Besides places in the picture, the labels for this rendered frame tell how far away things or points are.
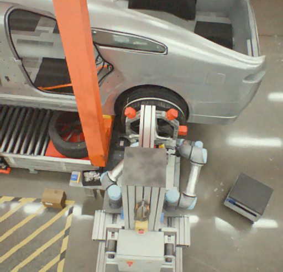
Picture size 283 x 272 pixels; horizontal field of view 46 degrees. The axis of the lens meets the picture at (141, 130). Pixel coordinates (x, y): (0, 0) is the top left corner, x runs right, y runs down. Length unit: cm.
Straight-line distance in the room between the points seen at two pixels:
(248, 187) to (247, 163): 60
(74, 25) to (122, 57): 94
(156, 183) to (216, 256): 217
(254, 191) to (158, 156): 211
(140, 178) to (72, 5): 106
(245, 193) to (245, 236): 51
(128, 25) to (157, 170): 146
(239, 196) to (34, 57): 289
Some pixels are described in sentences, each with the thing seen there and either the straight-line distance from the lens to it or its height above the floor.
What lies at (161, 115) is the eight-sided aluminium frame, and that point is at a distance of 322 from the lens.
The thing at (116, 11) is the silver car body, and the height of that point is 193.
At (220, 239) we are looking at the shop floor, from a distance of 397.
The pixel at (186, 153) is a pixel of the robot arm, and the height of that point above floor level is 128.
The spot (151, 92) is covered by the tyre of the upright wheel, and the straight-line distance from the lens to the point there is 333.
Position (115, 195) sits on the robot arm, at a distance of 291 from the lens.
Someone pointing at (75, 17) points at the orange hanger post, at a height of 244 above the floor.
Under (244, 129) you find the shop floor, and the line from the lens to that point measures 471.
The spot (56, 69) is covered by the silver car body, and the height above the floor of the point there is 80.
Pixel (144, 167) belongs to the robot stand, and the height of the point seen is 203.
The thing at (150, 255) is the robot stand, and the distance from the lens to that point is 256.
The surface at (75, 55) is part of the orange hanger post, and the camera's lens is 233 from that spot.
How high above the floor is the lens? 372
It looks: 56 degrees down
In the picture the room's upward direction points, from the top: 2 degrees clockwise
